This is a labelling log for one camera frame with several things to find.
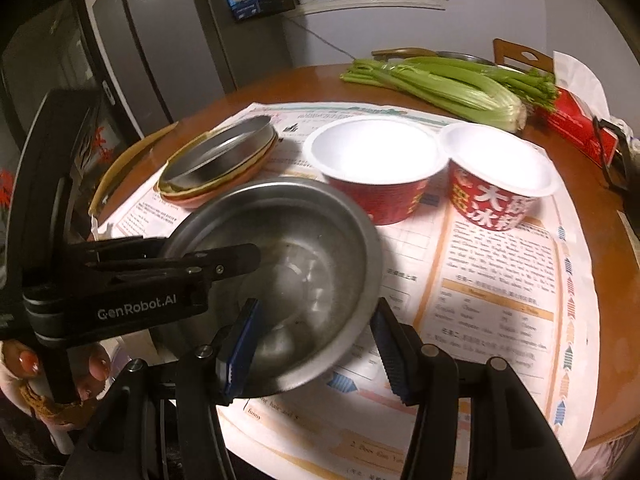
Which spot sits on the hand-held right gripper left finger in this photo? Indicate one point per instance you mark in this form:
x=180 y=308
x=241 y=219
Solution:
x=240 y=347

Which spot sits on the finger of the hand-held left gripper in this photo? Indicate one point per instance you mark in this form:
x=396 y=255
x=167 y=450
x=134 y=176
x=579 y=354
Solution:
x=120 y=250
x=220 y=262

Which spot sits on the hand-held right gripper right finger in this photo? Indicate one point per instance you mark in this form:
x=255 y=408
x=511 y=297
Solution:
x=392 y=355

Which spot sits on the yellow ribbed plate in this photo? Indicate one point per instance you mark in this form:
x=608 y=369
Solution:
x=175 y=190

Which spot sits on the large steel bowl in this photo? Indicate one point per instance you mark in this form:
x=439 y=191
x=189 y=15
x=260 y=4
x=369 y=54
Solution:
x=320 y=260

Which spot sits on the steel pan plate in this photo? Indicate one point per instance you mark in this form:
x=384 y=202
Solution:
x=220 y=147

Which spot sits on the person's left hand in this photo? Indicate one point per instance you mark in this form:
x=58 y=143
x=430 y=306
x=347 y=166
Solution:
x=97 y=365

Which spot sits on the yellow curved chair back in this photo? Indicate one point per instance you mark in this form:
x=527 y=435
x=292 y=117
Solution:
x=115 y=170

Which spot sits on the red paper cutting decoration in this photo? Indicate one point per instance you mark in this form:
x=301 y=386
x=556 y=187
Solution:
x=100 y=145

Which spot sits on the printed newspaper sheet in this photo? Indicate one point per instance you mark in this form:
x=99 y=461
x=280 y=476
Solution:
x=290 y=157
x=500 y=280

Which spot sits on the wide red paper bowl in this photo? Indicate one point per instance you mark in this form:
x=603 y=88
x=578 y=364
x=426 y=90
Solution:
x=370 y=150

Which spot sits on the grey refrigerator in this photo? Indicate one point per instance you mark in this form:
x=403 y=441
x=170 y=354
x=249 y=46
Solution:
x=175 y=50

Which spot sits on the dark glass cabinet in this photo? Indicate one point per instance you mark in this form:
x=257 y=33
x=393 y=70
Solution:
x=45 y=50

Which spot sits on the small red paper bowl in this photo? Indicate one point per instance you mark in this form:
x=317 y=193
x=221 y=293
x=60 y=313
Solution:
x=495 y=155

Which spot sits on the blue box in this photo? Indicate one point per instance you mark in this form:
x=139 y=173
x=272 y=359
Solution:
x=241 y=4

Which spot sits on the green celery bunch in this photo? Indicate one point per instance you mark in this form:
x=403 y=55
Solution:
x=450 y=85

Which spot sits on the red tissue box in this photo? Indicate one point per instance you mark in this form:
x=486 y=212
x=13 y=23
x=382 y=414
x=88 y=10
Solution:
x=570 y=120

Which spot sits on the small steel bowl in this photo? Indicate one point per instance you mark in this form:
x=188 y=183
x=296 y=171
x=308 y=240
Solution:
x=465 y=56

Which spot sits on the brown wooden chair back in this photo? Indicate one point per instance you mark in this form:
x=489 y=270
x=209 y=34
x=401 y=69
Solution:
x=505 y=52

